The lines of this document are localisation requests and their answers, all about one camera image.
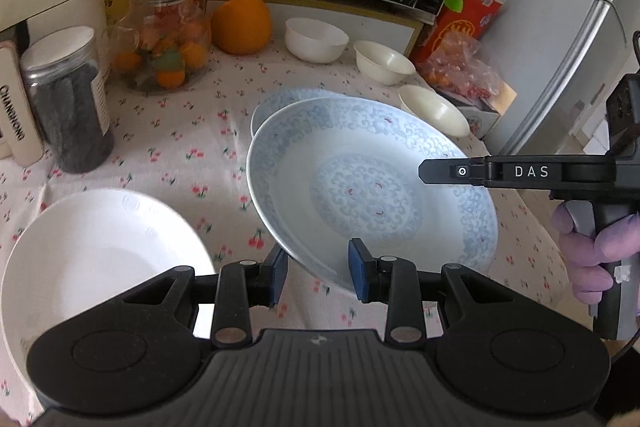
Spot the white plate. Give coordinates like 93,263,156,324
0,188,217,403

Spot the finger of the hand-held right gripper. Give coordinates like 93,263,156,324
418,156,488,188

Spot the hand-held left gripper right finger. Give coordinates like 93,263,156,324
348,238,516,352

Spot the large white bowl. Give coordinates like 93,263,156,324
285,18,350,64

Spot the blue patterned plate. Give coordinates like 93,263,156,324
246,96,499,303
250,88,346,138

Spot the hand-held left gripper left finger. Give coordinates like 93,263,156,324
122,244,291,352

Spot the person's right hand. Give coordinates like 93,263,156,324
552,202,640,308

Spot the small cream bowl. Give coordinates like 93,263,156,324
353,40,417,86
398,85,470,138

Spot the cherry print tablecloth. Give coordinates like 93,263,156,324
0,42,571,408

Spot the plastic bag of small oranges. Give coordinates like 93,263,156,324
415,32,508,101

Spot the clear jar with dark contents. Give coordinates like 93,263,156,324
20,27,117,174

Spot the glass jar of small oranges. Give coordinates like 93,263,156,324
102,0,213,96

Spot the red cardboard box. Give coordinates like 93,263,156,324
430,0,506,58

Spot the large orange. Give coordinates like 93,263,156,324
211,0,272,56

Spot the silver refrigerator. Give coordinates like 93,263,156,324
472,0,640,158

